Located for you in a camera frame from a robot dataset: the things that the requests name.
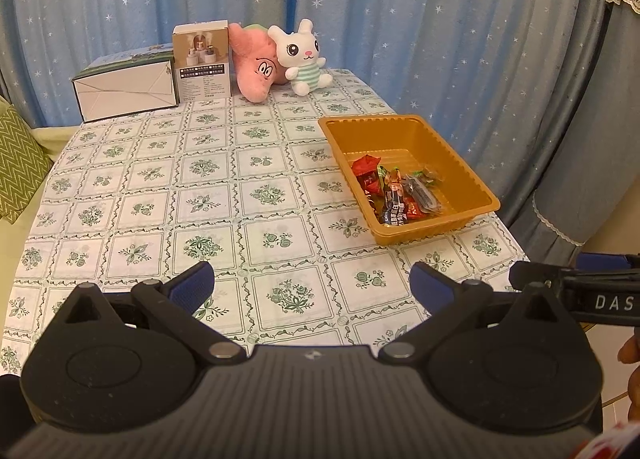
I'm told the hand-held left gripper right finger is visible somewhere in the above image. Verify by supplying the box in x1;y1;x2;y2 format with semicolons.
379;262;571;364

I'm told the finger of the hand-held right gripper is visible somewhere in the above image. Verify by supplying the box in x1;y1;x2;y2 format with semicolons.
509;261;640;292
577;253;640;271

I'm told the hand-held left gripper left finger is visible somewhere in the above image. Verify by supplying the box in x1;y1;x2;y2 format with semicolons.
57;261;246;365

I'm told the black snack packet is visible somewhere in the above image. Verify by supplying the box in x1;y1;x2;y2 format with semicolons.
380;191;409;227

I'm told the grey snack bar packet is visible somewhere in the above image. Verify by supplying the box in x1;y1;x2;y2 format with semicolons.
405;174;444;216

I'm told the orange plastic tray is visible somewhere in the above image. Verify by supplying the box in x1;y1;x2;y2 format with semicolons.
318;115;501;247

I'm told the large red snack packet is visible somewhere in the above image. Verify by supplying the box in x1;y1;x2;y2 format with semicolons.
351;154;383;176

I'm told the person's right hand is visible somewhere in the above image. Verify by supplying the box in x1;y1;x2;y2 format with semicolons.
618;331;640;422

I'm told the floral tablecloth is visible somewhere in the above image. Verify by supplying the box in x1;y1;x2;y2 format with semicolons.
0;69;530;375

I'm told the red white patterned clothing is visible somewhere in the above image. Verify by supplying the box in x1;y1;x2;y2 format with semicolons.
575;419;640;459

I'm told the grey-blue curtain with lace trim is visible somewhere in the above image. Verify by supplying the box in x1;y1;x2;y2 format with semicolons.
510;0;640;247

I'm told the pale green sofa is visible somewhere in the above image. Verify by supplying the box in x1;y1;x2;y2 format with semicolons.
30;124;81;162

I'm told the white cardboard box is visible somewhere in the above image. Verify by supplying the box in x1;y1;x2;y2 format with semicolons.
71;45;180;124

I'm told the green chevron pillow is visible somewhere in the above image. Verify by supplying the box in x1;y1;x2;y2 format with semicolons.
0;104;53;224

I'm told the beige product box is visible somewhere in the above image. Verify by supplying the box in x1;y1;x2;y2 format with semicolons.
172;21;232;102

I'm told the pink plush toy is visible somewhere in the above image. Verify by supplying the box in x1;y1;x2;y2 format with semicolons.
229;23;288;104

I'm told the white bunny plush toy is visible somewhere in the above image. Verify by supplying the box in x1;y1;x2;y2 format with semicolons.
267;19;333;97

